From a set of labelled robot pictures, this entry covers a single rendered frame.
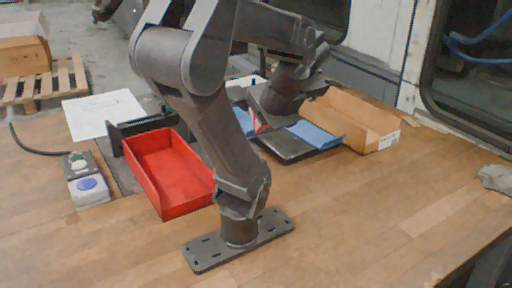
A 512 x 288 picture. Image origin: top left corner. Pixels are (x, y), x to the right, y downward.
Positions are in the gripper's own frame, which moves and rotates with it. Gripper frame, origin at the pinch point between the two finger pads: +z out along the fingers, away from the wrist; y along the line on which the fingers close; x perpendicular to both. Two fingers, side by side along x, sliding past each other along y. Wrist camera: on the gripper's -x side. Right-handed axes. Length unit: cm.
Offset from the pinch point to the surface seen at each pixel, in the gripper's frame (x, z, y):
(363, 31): -65, 10, 30
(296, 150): -10.7, 6.7, -4.7
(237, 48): -6.5, -0.3, 22.2
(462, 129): -56, -2, -18
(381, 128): -35.8, 3.8, -8.0
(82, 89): -7, 220, 195
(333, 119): -24.5, 4.9, -0.9
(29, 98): 35, 224, 199
